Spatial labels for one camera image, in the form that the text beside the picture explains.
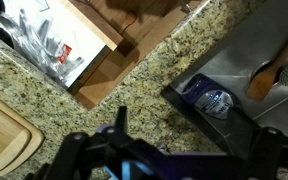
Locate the stainless steel sink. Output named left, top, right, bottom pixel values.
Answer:
left=160, top=0, right=288, bottom=158

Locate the blue dish soap bottle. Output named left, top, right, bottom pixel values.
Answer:
left=182, top=73, right=242, bottom=121

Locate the wooden kitchen drawer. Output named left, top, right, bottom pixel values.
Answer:
left=0, top=0, right=124, bottom=96

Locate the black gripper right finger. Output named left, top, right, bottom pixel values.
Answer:
left=247, top=126, right=288, bottom=180

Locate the wooden cutting board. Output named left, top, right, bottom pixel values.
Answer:
left=0, top=89, right=45, bottom=178

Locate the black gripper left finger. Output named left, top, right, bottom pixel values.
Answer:
left=33, top=105, right=135, bottom=180

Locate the plastic bag of cutlery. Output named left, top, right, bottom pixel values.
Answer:
left=0, top=8, right=85, bottom=86

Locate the wooden sink cabinet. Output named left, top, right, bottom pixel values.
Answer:
left=68, top=0, right=205, bottom=111

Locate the light wooden spoon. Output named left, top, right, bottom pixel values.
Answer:
left=245, top=18, right=288, bottom=103

